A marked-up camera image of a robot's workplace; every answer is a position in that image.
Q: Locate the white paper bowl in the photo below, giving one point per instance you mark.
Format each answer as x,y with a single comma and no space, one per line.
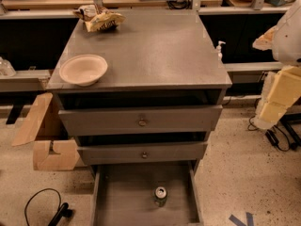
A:
83,70

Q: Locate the grey drawer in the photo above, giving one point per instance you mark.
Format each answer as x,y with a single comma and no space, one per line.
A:
140,112
123,195
140,148

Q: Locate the grey top drawer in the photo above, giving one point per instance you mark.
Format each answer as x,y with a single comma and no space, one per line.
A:
140,112

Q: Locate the cardboard box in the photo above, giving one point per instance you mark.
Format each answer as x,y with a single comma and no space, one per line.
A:
52,149

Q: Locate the grey middle drawer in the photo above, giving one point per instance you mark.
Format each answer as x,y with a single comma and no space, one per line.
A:
140,148

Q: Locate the yellow chip bag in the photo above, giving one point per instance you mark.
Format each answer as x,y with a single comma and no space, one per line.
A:
98,18

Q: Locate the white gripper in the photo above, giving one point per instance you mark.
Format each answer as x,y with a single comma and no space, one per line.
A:
289,42

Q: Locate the green soda can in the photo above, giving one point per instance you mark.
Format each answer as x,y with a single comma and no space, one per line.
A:
160,196

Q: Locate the wooden workbench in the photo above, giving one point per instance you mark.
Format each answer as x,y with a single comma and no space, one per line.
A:
205,7

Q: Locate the black table leg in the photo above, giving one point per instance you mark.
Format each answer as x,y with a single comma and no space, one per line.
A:
14,113

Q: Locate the grey bottom drawer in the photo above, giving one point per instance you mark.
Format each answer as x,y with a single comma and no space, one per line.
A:
123,195

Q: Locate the grey drawer cabinet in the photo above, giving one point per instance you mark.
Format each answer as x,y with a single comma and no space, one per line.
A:
150,50

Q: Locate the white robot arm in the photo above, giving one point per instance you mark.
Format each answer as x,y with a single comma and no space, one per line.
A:
284,39

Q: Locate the white pump bottle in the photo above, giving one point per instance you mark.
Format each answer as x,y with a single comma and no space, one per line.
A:
219,49

